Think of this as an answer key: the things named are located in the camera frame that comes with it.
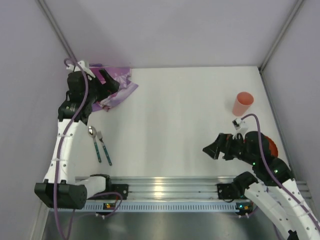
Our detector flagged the pink plastic cup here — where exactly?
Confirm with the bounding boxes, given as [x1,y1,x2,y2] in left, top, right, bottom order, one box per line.
[232,91,254,117]

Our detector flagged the spoon with teal handle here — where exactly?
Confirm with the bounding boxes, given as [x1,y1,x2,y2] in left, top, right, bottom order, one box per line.
[88,125,102,163]

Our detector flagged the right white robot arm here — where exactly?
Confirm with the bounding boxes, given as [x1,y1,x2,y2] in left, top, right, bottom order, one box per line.
[203,131,320,240]

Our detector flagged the aluminium corner post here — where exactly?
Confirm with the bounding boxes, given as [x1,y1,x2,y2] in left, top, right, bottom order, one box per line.
[258,0,306,73]
[35,0,77,61]

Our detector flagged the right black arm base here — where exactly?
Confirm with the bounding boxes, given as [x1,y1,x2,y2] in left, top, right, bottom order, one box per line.
[216,183,241,203]

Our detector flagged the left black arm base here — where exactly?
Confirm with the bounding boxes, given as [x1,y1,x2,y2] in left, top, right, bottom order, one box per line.
[108,183,129,200]

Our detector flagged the fork with teal handle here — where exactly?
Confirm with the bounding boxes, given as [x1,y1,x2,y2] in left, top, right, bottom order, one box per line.
[97,131,113,166]

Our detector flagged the left aluminium corner post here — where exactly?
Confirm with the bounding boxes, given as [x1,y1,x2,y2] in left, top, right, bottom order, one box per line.
[35,0,77,61]

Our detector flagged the right aluminium corner post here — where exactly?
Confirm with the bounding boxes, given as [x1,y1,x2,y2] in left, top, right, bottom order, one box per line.
[258,0,306,73]

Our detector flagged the purple printed cloth placemat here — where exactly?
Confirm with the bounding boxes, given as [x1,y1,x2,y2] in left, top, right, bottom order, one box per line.
[90,64,139,112]

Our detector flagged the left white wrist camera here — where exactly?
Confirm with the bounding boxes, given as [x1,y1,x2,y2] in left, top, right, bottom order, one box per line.
[65,60,96,81]

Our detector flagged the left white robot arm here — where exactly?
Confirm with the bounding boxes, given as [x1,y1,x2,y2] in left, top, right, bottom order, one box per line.
[34,67,116,210]

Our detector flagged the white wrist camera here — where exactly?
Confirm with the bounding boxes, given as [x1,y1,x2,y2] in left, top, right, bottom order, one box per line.
[65,60,96,81]
[232,118,249,135]

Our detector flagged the perforated cable duct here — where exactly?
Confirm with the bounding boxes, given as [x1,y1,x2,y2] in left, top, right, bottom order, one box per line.
[75,201,254,213]

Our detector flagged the orange plastic plate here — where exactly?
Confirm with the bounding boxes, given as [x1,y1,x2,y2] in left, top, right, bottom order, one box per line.
[265,136,279,158]

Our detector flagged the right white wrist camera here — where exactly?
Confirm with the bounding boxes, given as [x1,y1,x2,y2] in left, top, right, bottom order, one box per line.
[232,118,249,135]

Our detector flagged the aluminium mounting rail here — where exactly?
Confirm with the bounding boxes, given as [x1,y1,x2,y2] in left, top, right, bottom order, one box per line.
[74,175,311,201]

